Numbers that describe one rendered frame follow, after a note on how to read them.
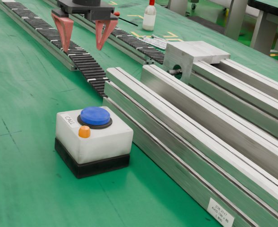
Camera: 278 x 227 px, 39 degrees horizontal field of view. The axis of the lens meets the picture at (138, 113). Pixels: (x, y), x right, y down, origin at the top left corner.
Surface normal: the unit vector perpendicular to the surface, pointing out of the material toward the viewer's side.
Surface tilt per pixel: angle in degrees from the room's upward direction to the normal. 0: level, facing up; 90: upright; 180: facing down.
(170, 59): 90
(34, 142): 0
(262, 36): 90
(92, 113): 3
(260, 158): 90
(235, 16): 90
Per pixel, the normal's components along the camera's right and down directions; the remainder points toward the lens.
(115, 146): 0.54, 0.44
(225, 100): -0.83, 0.13
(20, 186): 0.14, -0.89
